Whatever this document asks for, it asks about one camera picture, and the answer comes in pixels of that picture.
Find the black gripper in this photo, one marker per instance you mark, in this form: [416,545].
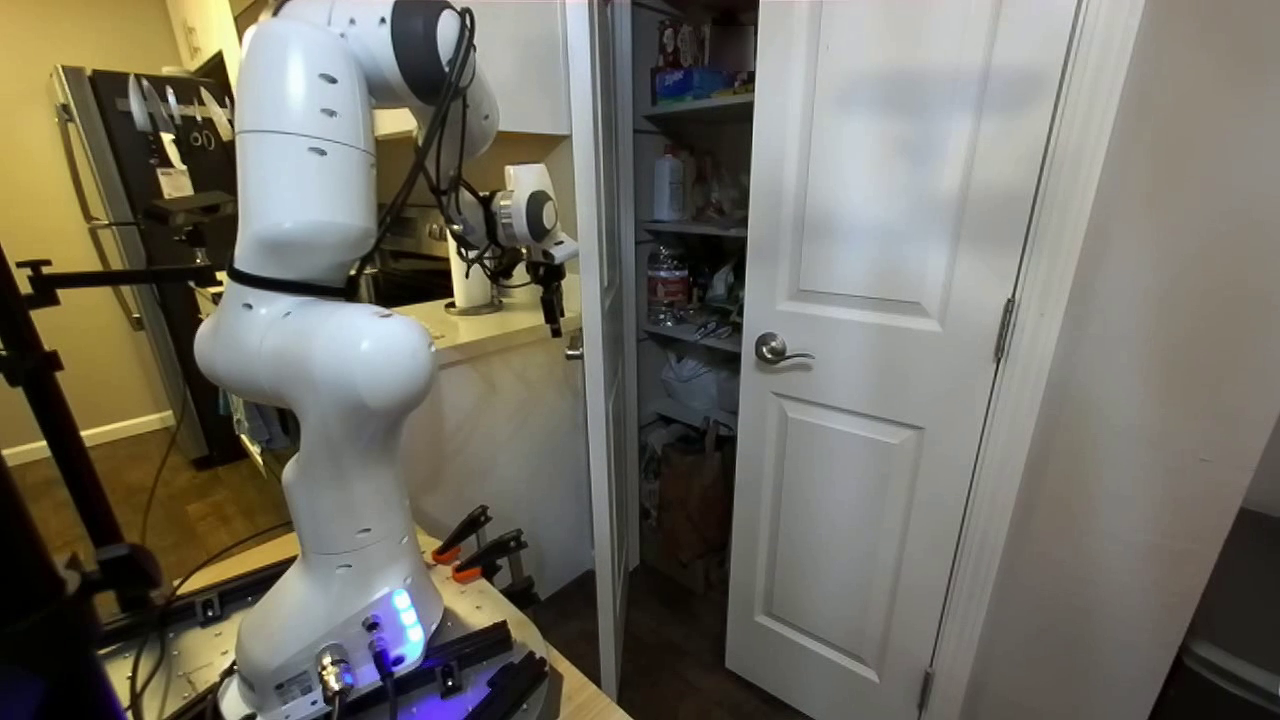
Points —
[550,276]

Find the white panel closet door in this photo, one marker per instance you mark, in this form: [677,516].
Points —
[597,440]
[852,504]

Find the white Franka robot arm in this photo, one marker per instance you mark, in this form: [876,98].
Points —
[321,160]

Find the metal door hinge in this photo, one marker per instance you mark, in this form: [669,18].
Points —
[925,693]
[1006,333]

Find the white kitchen counter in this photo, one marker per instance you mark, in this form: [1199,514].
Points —
[504,424]

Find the red label can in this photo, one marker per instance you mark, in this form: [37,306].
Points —
[669,288]

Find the clear plastic bag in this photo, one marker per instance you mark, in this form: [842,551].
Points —
[694,386]

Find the white plastic jug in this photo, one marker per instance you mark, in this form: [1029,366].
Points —
[669,181]

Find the orange black bar clamp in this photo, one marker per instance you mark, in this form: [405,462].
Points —
[489,552]
[462,530]

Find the brown cardboard box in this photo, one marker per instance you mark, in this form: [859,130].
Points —
[690,504]

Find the blue food box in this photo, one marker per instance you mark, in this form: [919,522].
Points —
[685,86]

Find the black plate clamp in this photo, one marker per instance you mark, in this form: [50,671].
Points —
[504,684]
[440,659]

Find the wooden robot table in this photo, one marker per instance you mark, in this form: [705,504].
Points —
[587,693]

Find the white door frame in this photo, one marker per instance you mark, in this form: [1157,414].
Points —
[1052,265]

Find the black camera stand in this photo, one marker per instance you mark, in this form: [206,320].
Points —
[55,403]

